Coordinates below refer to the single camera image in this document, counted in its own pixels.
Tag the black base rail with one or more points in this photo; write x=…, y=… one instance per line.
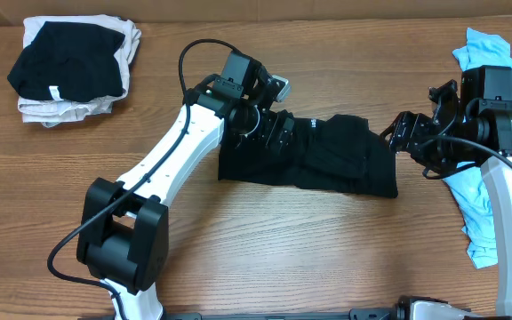
x=352, y=314

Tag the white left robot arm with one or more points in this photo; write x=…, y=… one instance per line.
x=124, y=237

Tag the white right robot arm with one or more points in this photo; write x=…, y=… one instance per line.
x=481, y=134

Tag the black t-shirt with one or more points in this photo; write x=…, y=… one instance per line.
x=340, y=154

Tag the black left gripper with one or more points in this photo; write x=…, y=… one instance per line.
x=265, y=135

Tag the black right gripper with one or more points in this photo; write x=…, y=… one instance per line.
x=407, y=132

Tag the folded white garment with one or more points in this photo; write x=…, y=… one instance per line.
x=50, y=113

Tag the folded black garment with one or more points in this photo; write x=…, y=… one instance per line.
x=69, y=61

